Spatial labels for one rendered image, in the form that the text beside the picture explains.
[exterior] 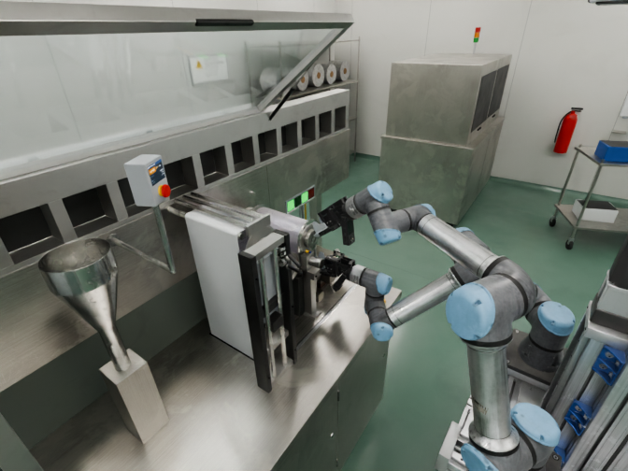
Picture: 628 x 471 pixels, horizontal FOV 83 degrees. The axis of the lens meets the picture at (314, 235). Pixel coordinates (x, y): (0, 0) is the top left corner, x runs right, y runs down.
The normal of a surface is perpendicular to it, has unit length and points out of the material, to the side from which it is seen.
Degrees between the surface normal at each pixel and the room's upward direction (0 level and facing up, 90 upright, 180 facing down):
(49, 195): 90
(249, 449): 0
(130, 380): 90
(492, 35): 90
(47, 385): 90
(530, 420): 8
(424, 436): 0
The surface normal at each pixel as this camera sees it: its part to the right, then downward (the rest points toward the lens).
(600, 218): -0.30, 0.48
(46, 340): 0.83, 0.27
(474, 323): -0.91, 0.11
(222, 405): -0.02, -0.86
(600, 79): -0.57, 0.43
